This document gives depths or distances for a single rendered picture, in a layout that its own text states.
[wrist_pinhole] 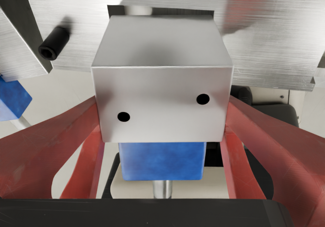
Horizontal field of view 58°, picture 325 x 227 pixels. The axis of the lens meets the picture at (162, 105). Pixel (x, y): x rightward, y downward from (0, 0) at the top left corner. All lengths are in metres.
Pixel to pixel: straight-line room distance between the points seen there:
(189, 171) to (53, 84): 1.47
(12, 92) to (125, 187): 0.28
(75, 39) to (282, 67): 0.11
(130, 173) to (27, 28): 0.14
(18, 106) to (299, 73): 0.23
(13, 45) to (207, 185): 0.34
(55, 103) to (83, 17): 1.54
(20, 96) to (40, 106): 1.48
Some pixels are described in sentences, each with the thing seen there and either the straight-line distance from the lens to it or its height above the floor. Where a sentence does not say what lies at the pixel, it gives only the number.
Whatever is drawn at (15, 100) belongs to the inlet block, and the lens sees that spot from 0.29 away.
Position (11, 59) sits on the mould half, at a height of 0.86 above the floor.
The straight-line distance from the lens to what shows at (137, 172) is 0.15.
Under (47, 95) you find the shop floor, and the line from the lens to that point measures 1.68.
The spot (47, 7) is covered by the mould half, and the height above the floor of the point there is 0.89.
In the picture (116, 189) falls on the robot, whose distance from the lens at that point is 0.51.
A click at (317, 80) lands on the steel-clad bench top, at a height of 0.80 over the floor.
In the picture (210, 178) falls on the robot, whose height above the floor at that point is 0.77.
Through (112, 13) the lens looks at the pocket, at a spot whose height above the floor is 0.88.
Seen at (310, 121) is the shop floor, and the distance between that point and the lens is 1.55.
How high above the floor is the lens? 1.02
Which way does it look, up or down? 44 degrees down
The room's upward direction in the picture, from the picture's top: 167 degrees counter-clockwise
